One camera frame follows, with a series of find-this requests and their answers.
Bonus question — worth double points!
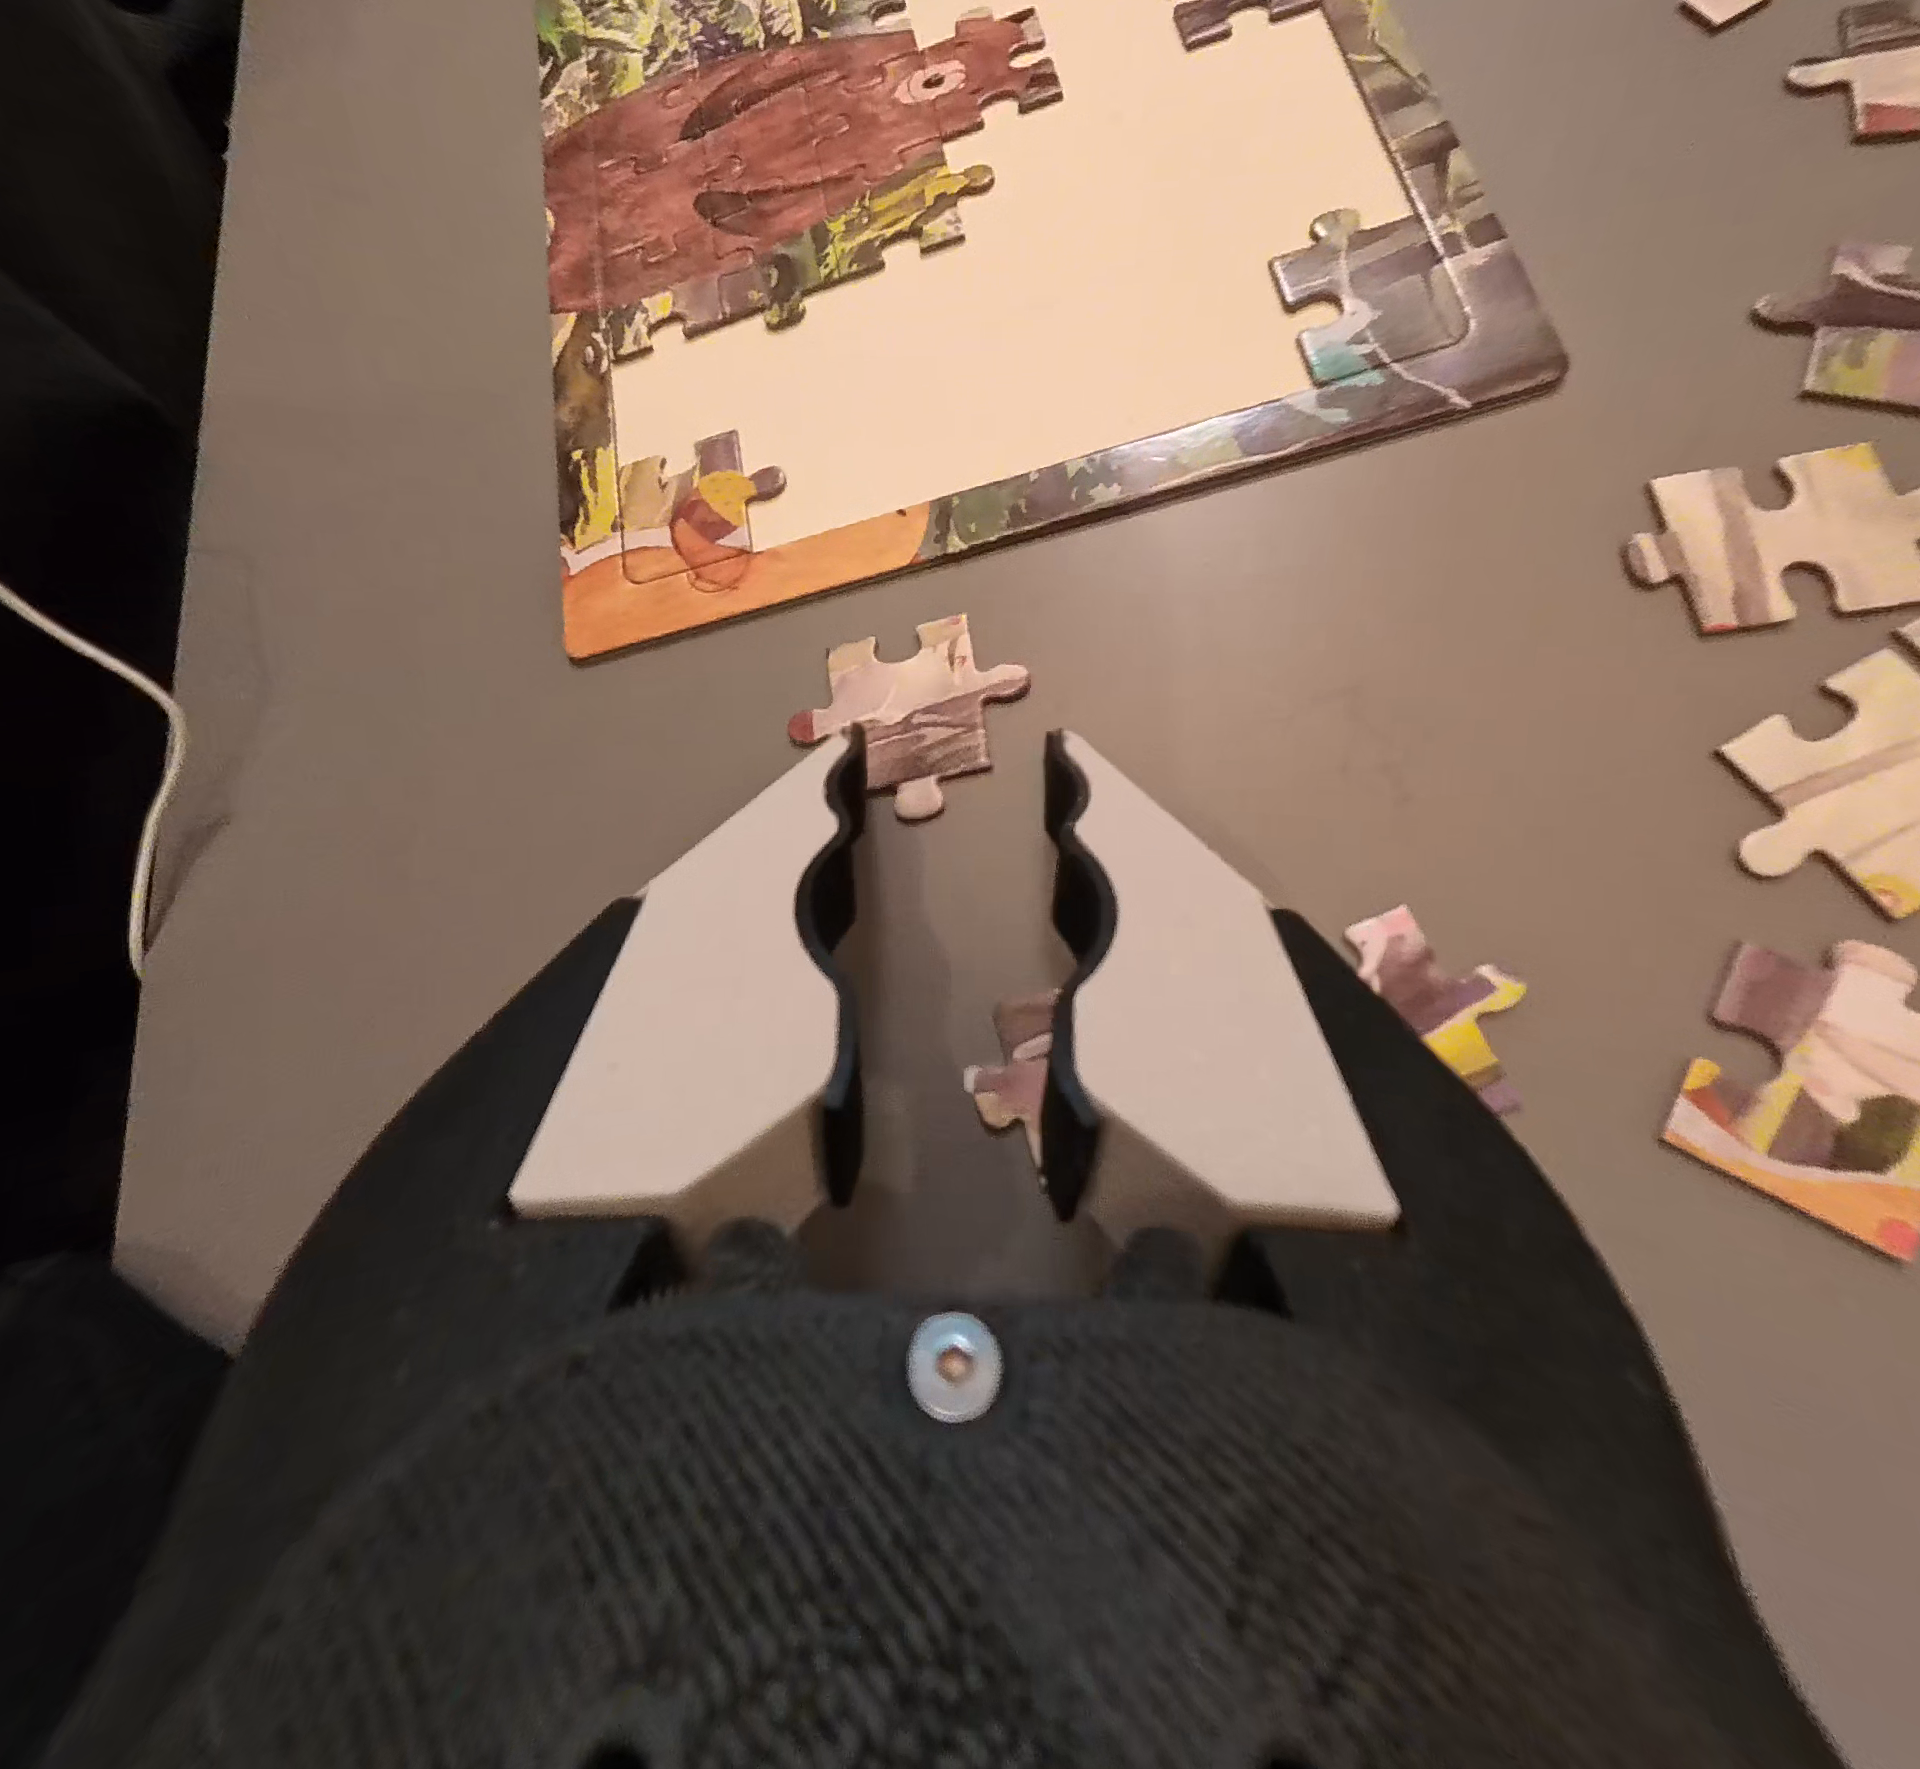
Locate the purple yellow jigsaw piece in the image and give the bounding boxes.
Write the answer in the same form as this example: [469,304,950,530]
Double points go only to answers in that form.
[1343,902,1531,1115]

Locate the grey striped jigsaw piece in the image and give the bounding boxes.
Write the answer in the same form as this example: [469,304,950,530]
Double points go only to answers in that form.
[787,615,1034,820]

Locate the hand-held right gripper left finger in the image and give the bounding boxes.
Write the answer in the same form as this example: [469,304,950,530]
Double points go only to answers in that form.
[508,723,875,1225]

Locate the purple white jigsaw piece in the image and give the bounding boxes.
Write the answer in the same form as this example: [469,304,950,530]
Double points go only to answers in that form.
[965,988,1072,1136]

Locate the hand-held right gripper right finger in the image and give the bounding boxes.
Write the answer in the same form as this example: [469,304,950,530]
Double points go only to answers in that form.
[1040,729,1403,1235]

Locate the partly assembled jigsaw puzzle board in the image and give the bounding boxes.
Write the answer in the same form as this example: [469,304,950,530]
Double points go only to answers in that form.
[525,0,1572,664]

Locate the white cable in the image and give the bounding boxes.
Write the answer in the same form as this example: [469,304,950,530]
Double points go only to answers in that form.
[0,581,183,967]

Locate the orange brown jigsaw piece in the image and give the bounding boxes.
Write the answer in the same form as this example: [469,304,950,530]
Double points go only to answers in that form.
[618,430,787,596]

